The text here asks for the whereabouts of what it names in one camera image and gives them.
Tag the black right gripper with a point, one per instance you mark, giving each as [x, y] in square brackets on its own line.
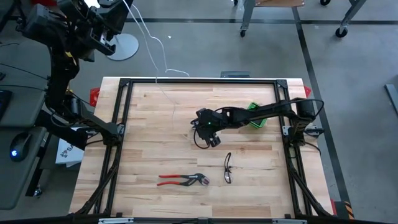
[208, 121]

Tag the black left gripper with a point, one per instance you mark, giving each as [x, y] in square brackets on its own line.
[96, 37]

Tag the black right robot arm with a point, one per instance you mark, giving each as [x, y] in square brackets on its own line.
[267, 110]

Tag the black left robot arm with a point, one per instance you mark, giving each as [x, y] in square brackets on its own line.
[62, 77]

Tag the clear safety glasses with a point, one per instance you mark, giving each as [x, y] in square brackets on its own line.
[228, 170]

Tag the white floor lamp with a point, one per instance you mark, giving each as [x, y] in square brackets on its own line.
[127, 46]

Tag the green plastic bin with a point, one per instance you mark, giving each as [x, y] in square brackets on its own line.
[258, 125]

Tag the red plastic block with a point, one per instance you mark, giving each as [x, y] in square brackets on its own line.
[308, 91]
[94, 97]

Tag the metal cart with casters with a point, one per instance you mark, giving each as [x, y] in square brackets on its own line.
[248, 12]
[351, 12]

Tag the black support beam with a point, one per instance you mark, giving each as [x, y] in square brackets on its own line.
[59, 129]

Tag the white printed cardboard box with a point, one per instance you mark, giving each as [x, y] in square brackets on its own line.
[66, 155]

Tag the orange black striped block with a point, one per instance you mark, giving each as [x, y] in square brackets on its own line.
[345, 208]

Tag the black computer mouse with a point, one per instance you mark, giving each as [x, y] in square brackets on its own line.
[20, 146]

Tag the grey desk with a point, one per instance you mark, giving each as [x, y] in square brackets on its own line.
[18, 186]

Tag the black table frame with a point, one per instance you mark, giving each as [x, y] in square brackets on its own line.
[202, 81]

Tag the silver metal bracket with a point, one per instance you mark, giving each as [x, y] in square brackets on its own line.
[289, 221]
[115, 221]

